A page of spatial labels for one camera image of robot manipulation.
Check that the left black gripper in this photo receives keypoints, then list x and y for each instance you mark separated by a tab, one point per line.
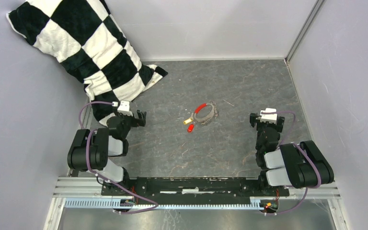
141	121

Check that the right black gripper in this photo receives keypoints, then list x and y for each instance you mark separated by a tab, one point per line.
278	126

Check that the small red key tag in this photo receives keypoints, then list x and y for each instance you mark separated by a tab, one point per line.
190	128

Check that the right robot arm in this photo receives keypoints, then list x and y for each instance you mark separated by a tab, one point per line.
297	165

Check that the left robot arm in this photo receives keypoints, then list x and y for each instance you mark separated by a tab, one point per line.
92	153

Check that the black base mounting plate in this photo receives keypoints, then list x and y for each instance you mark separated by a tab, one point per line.
193	190

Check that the black white checkered pillow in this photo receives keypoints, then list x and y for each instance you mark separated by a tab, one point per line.
85	39

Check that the aluminium corner profile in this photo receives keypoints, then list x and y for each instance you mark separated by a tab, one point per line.
304	29

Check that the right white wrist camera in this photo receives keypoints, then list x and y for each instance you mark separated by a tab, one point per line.
268	115

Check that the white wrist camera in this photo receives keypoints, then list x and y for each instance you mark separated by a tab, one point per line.
268	115
122	108

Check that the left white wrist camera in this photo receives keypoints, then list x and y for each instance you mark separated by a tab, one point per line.
122	108

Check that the aluminium frame rail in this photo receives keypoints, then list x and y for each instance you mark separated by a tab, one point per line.
85	192

